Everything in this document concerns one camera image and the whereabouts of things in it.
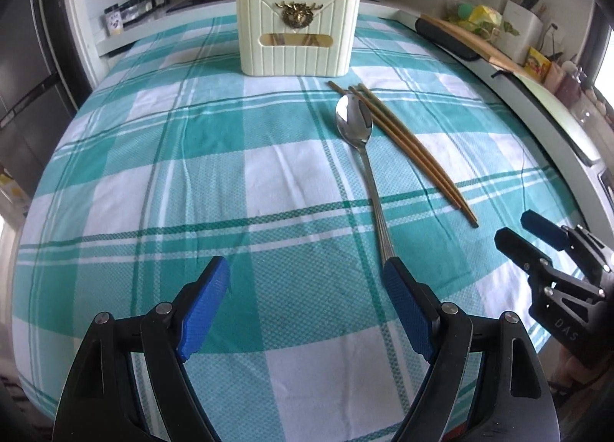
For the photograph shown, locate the silver metal spoon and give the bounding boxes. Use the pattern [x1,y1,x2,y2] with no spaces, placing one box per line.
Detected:
[335,94,396,264]

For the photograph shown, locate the cream utensil holder box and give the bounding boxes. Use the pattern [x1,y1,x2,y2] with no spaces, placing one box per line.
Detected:
[236,0,360,77]

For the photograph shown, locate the green cutting board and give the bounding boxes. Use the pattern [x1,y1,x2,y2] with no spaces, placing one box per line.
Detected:
[507,73,601,166]

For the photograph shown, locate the yellow snack packet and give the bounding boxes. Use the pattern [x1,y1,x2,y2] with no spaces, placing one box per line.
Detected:
[522,47,551,83]

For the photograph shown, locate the teal plaid tablecloth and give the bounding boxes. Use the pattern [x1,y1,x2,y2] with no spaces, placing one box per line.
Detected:
[13,16,582,441]

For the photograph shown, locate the wooden cutting board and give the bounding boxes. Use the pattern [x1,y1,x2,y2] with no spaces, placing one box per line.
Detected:
[421,13,527,76]

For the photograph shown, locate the wooden chopstick cluster left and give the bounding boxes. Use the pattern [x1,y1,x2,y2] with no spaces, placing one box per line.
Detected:
[327,80,474,223]

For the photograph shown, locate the wooden chopstick cluster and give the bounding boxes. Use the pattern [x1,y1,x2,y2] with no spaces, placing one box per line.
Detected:
[327,80,474,223]
[358,83,472,214]
[347,85,480,229]

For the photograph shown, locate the white knife block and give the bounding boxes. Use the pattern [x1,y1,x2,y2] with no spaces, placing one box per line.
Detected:
[494,0,543,66]

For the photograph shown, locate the wooden chopstick cluster middle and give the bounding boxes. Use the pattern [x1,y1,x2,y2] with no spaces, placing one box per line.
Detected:
[347,85,480,229]

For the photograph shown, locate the black rolled mat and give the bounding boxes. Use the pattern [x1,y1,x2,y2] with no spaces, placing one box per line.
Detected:
[415,19,480,61]

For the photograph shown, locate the wooden chopstick cluster right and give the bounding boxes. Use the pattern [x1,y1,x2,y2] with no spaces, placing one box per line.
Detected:
[358,83,472,214]

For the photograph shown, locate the plastic bag with produce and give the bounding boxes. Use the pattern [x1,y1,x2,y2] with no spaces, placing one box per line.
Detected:
[446,0,519,41]

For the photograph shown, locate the grey refrigerator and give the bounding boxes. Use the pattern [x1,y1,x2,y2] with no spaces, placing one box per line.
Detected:
[1,0,92,197]

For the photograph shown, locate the spice jar rack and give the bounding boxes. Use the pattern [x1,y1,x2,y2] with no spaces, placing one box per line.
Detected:
[104,0,153,36]

